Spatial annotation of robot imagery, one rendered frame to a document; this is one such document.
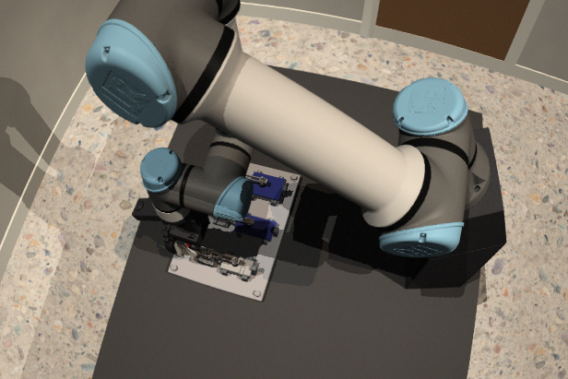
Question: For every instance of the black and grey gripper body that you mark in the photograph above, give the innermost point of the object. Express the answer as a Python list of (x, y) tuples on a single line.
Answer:
[(187, 231)]

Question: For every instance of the red-handled toggle clamp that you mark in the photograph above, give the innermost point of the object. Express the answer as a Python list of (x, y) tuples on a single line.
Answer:
[(210, 260)]

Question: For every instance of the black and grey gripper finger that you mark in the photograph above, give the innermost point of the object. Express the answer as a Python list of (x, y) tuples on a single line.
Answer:
[(178, 248)]

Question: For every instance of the toggle clamp with red handle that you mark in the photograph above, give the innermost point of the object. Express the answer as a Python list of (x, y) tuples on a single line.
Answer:
[(225, 223), (262, 181)]

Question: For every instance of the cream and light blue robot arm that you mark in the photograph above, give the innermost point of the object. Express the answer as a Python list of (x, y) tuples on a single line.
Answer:
[(156, 60)]

